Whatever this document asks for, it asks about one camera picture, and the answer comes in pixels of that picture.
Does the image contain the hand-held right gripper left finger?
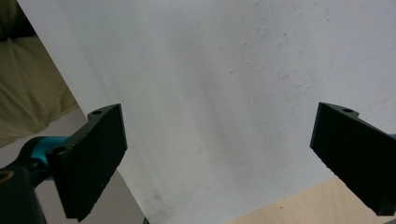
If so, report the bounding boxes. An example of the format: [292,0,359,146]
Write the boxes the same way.
[46,104,128,223]

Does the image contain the light wooden board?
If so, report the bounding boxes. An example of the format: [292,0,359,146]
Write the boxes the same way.
[223,176,396,224]

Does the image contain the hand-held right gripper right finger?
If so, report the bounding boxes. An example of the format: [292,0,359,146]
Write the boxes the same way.
[309,102,396,217]

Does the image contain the beige cloth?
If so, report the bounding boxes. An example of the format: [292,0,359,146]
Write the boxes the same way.
[0,0,79,149]

